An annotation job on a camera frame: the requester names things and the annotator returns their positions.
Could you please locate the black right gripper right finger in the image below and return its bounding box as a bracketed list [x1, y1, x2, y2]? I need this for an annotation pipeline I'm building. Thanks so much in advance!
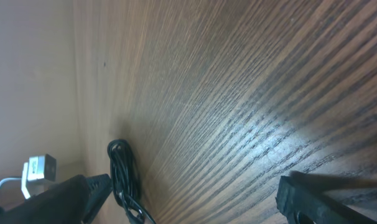
[276, 175, 377, 224]

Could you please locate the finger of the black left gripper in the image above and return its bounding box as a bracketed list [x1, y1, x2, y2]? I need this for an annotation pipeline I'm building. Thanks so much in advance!
[82, 174, 112, 224]

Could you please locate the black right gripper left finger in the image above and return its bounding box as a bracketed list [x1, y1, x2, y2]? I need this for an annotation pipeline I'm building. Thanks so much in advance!
[0, 175, 89, 224]

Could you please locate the black USB cable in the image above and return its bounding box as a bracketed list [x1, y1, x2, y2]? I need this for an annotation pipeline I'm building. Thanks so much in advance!
[106, 138, 157, 224]

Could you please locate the black left camera cable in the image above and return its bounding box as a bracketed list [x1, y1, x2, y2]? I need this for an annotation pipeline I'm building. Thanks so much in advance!
[0, 176, 23, 206]

